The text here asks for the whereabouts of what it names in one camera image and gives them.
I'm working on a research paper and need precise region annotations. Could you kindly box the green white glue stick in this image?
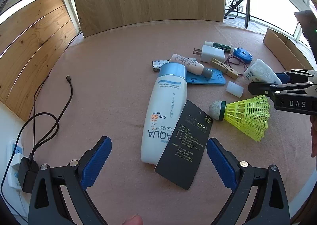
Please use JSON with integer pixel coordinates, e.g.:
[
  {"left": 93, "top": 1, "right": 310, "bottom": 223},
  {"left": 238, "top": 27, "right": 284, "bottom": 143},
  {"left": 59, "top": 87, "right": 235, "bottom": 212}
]
[{"left": 204, "top": 41, "right": 234, "bottom": 53}]

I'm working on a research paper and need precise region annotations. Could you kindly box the cardboard box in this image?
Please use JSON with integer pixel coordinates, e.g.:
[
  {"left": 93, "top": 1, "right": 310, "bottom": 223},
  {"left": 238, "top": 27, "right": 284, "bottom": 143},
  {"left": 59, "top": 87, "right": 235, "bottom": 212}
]
[{"left": 263, "top": 28, "right": 312, "bottom": 72}]

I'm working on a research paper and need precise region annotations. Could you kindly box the small beige cosmetic bottle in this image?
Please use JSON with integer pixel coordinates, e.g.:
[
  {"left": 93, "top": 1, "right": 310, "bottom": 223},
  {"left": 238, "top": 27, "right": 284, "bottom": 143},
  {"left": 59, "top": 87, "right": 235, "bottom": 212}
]
[{"left": 170, "top": 53, "right": 214, "bottom": 78}]

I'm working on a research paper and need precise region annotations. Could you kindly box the white foam cylinder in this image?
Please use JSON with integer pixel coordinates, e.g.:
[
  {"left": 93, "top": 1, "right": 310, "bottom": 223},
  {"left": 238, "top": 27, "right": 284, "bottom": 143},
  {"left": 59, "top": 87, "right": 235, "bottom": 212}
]
[{"left": 225, "top": 81, "right": 244, "bottom": 98}]

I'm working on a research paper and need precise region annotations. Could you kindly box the blue plastic holder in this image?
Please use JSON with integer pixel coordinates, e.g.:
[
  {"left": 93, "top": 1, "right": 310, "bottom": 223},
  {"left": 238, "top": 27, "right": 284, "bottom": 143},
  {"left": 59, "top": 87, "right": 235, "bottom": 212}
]
[{"left": 184, "top": 67, "right": 227, "bottom": 86}]

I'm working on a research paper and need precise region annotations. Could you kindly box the person's right hand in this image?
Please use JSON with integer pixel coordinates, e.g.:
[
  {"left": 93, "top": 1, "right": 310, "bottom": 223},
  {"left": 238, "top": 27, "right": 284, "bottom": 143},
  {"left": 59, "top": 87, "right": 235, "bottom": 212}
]
[{"left": 310, "top": 116, "right": 317, "bottom": 158}]

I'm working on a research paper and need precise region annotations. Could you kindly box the wooden clothespin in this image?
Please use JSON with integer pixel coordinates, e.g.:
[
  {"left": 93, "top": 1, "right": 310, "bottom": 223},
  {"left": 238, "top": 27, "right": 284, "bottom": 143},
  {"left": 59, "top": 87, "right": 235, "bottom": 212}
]
[{"left": 210, "top": 58, "right": 240, "bottom": 80}]

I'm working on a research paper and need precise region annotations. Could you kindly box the wooden slat panel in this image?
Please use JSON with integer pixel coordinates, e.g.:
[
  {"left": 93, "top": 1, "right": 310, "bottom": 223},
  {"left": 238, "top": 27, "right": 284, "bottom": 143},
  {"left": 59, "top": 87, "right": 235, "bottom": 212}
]
[{"left": 0, "top": 0, "right": 81, "bottom": 122}]

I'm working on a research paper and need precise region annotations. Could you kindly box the white sunscreen bottle blue cap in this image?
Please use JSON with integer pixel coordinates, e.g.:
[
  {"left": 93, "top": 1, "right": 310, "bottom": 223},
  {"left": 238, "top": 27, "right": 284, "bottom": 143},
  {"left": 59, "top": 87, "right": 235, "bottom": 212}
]
[{"left": 141, "top": 62, "right": 188, "bottom": 165}]

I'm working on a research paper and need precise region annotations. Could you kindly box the white textured tube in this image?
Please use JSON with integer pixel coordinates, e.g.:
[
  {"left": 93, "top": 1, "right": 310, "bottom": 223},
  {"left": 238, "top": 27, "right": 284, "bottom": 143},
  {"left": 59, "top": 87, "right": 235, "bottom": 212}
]
[{"left": 243, "top": 58, "right": 283, "bottom": 84}]

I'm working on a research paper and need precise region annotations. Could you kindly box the thin black cable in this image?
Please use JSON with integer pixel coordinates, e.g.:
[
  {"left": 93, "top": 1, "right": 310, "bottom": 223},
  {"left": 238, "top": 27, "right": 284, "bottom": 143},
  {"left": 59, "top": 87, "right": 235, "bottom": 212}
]
[{"left": 32, "top": 30, "right": 83, "bottom": 116}]

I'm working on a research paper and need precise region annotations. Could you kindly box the brown hair tie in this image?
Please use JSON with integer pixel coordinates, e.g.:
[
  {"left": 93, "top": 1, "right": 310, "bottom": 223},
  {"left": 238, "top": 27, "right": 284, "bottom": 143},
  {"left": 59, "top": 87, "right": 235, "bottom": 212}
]
[{"left": 224, "top": 54, "right": 248, "bottom": 75}]

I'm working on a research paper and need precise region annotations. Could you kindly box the person's left hand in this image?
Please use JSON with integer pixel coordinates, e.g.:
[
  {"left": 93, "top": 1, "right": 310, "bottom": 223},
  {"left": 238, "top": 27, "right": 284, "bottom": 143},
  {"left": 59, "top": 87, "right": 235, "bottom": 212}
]
[{"left": 123, "top": 215, "right": 144, "bottom": 225}]

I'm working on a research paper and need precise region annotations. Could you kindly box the black power adapter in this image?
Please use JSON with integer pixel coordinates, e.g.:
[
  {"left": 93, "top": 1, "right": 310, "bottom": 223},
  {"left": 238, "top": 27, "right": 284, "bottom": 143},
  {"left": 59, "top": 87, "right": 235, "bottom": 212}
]
[{"left": 18, "top": 157, "right": 40, "bottom": 193}]

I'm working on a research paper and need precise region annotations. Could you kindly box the black tripod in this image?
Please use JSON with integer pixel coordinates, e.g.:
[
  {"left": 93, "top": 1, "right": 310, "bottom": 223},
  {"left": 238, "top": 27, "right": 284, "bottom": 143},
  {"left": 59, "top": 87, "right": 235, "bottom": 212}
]
[{"left": 224, "top": 0, "right": 258, "bottom": 29}]

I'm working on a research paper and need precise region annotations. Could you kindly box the white charger plug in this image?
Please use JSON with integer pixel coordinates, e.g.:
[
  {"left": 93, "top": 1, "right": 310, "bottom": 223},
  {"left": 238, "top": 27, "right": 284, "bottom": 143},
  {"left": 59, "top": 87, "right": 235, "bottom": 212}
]
[{"left": 193, "top": 44, "right": 226, "bottom": 64}]

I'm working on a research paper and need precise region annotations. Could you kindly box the patterned lighter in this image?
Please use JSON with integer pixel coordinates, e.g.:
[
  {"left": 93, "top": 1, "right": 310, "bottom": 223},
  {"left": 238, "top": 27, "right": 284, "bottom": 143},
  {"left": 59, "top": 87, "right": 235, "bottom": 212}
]
[{"left": 152, "top": 58, "right": 172, "bottom": 72}]

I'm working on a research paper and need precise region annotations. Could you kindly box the blue round tape measure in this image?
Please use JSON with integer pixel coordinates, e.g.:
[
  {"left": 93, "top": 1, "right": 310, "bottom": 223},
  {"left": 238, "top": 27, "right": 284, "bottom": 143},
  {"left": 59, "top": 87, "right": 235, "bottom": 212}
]
[{"left": 233, "top": 47, "right": 253, "bottom": 65}]

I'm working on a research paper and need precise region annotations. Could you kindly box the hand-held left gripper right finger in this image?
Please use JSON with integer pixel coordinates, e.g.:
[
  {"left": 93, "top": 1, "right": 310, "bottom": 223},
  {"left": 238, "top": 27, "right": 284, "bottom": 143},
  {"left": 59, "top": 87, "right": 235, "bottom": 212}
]
[{"left": 207, "top": 138, "right": 290, "bottom": 225}]

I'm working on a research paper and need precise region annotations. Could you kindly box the white power strip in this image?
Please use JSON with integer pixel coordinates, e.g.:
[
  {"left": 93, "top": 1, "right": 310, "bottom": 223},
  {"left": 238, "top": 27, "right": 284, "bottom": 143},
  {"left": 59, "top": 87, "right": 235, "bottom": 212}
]
[{"left": 6, "top": 139, "right": 25, "bottom": 191}]

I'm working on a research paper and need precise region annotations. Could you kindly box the black ring light cable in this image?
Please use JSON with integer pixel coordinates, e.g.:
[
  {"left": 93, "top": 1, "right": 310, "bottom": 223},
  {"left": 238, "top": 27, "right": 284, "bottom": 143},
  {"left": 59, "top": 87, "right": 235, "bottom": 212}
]
[{"left": 224, "top": 0, "right": 242, "bottom": 19}]

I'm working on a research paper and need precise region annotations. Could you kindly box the black printed card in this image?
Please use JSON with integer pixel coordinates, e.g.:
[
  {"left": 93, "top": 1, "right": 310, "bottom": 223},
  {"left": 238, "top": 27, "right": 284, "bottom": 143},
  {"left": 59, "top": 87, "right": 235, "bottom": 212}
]
[{"left": 155, "top": 100, "right": 214, "bottom": 190}]

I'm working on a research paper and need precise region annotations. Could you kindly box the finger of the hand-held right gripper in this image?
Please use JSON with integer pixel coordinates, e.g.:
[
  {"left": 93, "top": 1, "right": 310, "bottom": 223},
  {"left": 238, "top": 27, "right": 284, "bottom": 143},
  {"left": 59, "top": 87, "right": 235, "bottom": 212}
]
[
  {"left": 248, "top": 81, "right": 317, "bottom": 97},
  {"left": 275, "top": 69, "right": 317, "bottom": 84}
]

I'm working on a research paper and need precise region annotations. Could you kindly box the black usb cable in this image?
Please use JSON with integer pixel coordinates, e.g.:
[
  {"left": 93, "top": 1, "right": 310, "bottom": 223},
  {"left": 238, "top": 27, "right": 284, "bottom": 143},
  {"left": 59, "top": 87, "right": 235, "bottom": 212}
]
[{"left": 17, "top": 75, "right": 73, "bottom": 163}]

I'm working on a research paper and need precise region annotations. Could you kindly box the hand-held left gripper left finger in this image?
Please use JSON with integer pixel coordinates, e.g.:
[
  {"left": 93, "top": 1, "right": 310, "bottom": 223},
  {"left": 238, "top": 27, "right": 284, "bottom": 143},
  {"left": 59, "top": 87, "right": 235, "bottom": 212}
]
[{"left": 28, "top": 136, "right": 112, "bottom": 225}]

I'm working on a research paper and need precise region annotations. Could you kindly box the yellow shuttlecock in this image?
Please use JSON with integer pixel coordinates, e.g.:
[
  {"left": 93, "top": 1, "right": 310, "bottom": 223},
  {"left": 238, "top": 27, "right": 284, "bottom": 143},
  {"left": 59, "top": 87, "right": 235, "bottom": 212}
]
[{"left": 209, "top": 95, "right": 271, "bottom": 142}]

